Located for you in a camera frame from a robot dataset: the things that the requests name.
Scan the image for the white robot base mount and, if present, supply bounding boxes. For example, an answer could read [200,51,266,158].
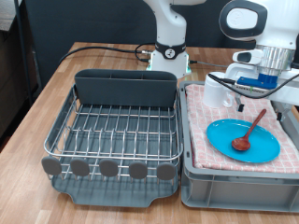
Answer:
[146,50,192,79]

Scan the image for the reddish brown wooden spoon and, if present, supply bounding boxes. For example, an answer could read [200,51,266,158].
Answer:
[231,108,268,152]

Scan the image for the pink checkered dish cloth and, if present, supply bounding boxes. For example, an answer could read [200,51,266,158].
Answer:
[185,83,299,175]

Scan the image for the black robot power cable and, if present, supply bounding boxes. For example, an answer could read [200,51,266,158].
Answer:
[58,42,157,66]

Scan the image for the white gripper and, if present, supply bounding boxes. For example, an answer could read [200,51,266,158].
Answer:
[224,63,299,122]

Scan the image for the dark grey cutlery caddy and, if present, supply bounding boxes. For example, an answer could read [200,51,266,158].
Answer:
[74,68,178,108]

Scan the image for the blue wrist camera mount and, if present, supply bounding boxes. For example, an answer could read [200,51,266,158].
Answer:
[235,73,278,91]

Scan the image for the grey plastic drain tray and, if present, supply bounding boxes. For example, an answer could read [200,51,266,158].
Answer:
[50,102,180,208]

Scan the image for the blue plastic plate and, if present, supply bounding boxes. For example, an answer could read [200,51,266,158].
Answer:
[206,118,281,164]

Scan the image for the white plastic mug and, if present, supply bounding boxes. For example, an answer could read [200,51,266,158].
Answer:
[203,71,235,109]

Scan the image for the black metal pole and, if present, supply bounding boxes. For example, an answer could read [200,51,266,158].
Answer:
[13,0,36,106]

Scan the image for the metal wire dish rack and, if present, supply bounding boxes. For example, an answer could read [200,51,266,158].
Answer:
[40,83,184,183]

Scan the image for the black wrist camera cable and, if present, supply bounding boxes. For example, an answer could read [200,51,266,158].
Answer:
[207,72,299,100]

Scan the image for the grey plastic crate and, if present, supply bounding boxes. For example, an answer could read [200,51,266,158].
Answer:
[178,80,299,214]

